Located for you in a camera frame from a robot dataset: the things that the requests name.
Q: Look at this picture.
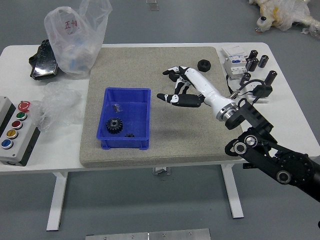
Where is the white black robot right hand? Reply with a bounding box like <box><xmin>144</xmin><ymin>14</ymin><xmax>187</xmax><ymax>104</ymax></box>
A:
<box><xmin>156</xmin><ymin>65</ymin><xmax>236</xmax><ymax>115</ymax></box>

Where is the big black gear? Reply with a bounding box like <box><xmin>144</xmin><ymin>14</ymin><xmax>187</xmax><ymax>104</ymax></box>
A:
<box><xmin>105</xmin><ymin>117</ymin><xmax>125</xmax><ymax>136</ymax></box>

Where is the small black hex nut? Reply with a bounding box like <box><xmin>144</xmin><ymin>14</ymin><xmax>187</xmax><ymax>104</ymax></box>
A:
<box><xmin>197</xmin><ymin>59</ymin><xmax>212</xmax><ymax>73</ymax></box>

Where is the blue plastic box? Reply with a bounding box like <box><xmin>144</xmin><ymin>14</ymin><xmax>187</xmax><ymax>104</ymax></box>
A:
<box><xmin>96</xmin><ymin>86</ymin><xmax>152</xmax><ymax>151</ymax></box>

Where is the grey push-button control box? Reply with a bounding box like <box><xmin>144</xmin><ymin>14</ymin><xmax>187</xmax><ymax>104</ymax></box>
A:
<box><xmin>0</xmin><ymin>96</ymin><xmax>42</xmax><ymax>167</ymax></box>

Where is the white circuit breaker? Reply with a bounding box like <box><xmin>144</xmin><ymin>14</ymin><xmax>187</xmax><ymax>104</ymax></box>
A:
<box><xmin>223</xmin><ymin>56</ymin><xmax>248</xmax><ymax>80</ymax></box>

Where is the white flat plate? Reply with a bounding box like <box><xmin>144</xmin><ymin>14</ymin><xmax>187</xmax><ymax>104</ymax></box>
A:
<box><xmin>243</xmin><ymin>83</ymin><xmax>270</xmax><ymax>104</ymax></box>

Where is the grey-brown mat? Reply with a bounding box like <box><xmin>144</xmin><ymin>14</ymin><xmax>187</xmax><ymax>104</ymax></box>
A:
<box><xmin>79</xmin><ymin>46</ymin><xmax>247</xmax><ymax>168</ymax></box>

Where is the black power adapter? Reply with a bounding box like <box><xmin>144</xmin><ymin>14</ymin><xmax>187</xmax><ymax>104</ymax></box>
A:
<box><xmin>252</xmin><ymin>84</ymin><xmax>273</xmax><ymax>99</ymax></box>

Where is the white bottle black cap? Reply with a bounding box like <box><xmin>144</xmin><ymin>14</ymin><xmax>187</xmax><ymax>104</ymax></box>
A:
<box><xmin>254</xmin><ymin>16</ymin><xmax>272</xmax><ymax>33</ymax></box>

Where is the grey floor fixture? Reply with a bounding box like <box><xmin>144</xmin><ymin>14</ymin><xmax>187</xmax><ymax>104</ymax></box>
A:
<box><xmin>146</xmin><ymin>0</ymin><xmax>160</xmax><ymax>11</ymax></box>

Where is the plastic-wrapped white yellow bundle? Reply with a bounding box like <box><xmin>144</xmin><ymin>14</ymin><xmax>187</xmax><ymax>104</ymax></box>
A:
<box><xmin>248</xmin><ymin>0</ymin><xmax>320</xmax><ymax>41</ymax></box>

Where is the white table leg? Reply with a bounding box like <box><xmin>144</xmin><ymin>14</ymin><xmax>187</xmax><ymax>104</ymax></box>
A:
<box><xmin>46</xmin><ymin>171</ymin><xmax>69</xmax><ymax>232</ymax></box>
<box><xmin>220</xmin><ymin>164</ymin><xmax>245</xmax><ymax>220</ymax></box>

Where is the white plastic bag red print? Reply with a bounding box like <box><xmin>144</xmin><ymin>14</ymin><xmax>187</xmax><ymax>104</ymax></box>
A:
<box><xmin>43</xmin><ymin>0</ymin><xmax>113</xmax><ymax>80</ymax></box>

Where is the crumpled clear plastic wrap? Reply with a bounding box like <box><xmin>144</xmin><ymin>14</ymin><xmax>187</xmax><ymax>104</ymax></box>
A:
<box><xmin>31</xmin><ymin>81</ymin><xmax>85</xmax><ymax>133</ymax></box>

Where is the black plastic-wrapped part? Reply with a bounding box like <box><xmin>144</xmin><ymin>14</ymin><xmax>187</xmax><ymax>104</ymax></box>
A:
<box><xmin>28</xmin><ymin>39</ymin><xmax>60</xmax><ymax>81</ymax></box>

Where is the red emergency stop button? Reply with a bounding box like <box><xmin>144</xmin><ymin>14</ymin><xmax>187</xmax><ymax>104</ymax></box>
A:
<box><xmin>17</xmin><ymin>100</ymin><xmax>32</xmax><ymax>113</ymax></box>

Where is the black cable with metal plug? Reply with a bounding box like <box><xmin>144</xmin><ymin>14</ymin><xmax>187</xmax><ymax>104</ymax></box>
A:
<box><xmin>225</xmin><ymin>74</ymin><xmax>266</xmax><ymax>100</ymax></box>

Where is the white flat switch box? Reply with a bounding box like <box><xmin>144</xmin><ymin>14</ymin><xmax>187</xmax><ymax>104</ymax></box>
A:
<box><xmin>221</xmin><ymin>45</ymin><xmax>248</xmax><ymax>59</ymax></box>

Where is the metal table bracket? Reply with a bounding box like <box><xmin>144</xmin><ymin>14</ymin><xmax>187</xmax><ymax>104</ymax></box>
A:
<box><xmin>152</xmin><ymin>166</ymin><xmax>172</xmax><ymax>176</ymax></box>

